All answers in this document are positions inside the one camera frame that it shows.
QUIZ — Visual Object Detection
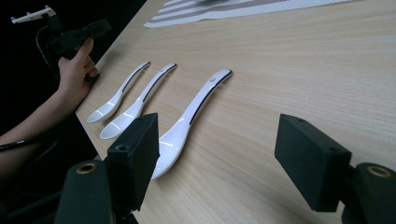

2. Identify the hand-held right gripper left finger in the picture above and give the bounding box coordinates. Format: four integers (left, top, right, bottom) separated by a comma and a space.
105, 112, 161, 213

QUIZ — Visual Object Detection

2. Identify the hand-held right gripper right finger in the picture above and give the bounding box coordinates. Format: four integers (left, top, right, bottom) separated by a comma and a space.
274, 113, 353, 213

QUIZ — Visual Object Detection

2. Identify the white spoon with black stripe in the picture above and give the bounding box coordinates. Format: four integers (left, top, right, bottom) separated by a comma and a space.
86, 61, 152, 124
150, 68, 233, 181
99, 63, 178, 141

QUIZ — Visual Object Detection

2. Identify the striped white grey placemat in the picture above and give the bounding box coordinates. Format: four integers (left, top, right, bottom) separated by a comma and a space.
143, 0, 359, 29

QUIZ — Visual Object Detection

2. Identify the black cable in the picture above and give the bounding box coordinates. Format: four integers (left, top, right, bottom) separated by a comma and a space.
0, 133, 60, 153

